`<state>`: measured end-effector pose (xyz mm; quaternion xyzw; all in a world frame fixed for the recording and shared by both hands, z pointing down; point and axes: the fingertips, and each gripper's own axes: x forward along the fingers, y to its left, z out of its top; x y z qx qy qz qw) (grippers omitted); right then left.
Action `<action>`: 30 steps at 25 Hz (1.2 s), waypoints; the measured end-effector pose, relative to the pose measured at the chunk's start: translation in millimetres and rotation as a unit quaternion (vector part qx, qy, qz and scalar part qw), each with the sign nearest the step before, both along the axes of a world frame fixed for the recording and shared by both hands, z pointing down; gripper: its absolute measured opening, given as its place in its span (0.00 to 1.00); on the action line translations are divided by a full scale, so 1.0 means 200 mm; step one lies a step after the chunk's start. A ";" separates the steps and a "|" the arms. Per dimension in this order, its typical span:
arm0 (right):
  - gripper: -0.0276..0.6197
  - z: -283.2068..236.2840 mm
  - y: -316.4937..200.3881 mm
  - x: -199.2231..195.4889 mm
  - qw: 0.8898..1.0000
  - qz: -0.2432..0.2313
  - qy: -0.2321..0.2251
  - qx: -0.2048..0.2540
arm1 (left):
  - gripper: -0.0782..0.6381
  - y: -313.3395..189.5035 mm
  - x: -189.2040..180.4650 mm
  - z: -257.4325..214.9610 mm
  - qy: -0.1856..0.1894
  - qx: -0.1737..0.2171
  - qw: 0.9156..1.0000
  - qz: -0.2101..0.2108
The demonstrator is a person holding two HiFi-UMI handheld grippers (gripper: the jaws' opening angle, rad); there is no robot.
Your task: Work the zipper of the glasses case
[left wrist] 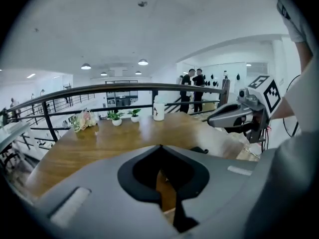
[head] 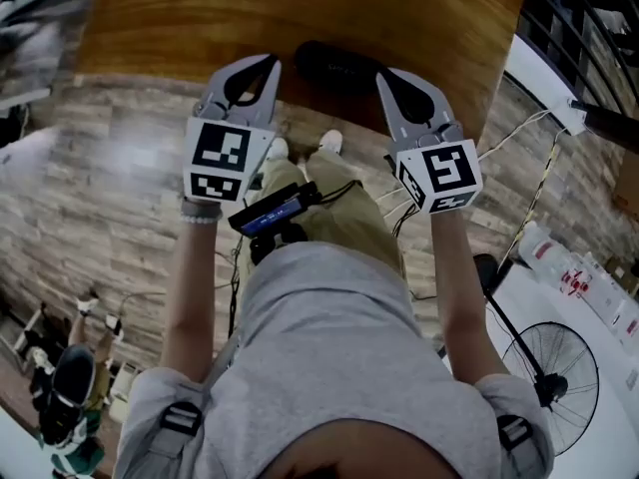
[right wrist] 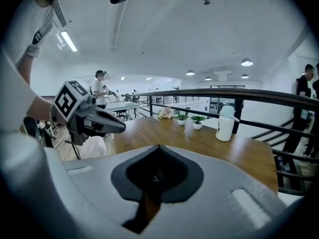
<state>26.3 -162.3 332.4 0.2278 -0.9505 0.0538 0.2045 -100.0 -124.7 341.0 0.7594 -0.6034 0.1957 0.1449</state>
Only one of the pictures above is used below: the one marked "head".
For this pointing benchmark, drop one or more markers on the khaki trousers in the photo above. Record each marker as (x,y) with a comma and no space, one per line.
(344,207)

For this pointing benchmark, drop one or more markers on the person's right white shoe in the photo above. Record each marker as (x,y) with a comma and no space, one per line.
(331,141)

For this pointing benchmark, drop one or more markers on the black oblong pouch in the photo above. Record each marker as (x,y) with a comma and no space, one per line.
(334,68)

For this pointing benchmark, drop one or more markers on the person's white shoe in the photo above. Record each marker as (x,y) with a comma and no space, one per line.
(278,148)
(331,141)

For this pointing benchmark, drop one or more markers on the black pedestal fan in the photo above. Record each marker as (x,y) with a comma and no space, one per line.
(549,382)

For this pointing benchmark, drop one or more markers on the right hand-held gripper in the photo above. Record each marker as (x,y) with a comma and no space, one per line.
(444,172)

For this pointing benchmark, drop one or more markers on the person's right forearm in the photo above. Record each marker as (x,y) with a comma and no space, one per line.
(459,287)

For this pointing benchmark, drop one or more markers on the brown cardboard box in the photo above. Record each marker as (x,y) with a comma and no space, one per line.
(628,182)

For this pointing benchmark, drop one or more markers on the person's left forearm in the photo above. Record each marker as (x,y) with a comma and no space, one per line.
(192,307)

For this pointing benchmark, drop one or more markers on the person's bare neck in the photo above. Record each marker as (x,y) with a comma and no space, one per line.
(359,447)

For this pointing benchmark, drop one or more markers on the person's left white shoe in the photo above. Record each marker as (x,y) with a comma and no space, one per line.
(278,148)

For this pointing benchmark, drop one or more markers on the clear plastic bottle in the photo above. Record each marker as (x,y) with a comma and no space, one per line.
(564,272)

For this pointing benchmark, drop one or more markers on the grey t-shirt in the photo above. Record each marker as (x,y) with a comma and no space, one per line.
(324,347)

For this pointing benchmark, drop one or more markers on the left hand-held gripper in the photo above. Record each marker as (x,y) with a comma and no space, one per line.
(222,155)

